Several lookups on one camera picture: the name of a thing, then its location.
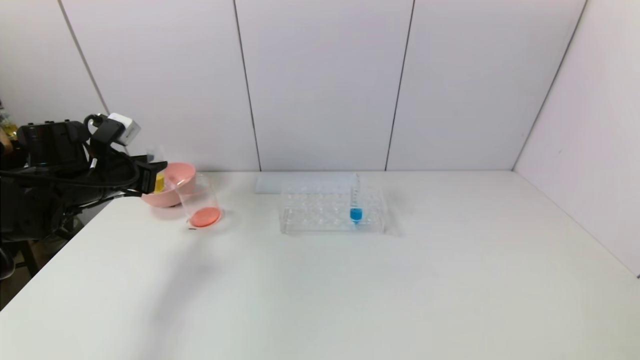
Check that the dark chair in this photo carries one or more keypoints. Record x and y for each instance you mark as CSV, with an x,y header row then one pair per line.
x,y
20,250

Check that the clear acrylic test tube rack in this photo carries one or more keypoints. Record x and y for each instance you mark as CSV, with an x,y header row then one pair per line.
x,y
320,215

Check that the test tube with blue pigment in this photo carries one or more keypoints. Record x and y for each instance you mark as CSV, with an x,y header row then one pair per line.
x,y
355,214

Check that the clear glass beaker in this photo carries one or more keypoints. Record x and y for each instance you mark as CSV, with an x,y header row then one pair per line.
x,y
205,216

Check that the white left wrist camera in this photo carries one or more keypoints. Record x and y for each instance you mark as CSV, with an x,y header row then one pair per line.
x,y
125,129

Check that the test tube with yellow pigment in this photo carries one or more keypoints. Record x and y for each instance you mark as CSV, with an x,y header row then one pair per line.
x,y
158,182

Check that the cluttered shelf items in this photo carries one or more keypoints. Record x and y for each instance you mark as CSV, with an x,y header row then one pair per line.
x,y
6,127

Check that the pink bowl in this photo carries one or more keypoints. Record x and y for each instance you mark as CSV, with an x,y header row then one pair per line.
x,y
182,175

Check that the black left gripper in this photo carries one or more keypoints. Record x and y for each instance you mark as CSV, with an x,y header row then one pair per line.
x,y
151,176

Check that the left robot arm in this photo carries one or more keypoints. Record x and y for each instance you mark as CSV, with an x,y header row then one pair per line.
x,y
45,165

